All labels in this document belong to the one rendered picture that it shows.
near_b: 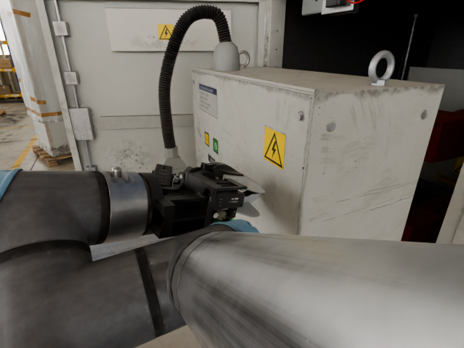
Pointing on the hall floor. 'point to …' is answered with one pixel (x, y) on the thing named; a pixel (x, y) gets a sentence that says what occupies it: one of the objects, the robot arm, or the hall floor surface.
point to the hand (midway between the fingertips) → (251, 190)
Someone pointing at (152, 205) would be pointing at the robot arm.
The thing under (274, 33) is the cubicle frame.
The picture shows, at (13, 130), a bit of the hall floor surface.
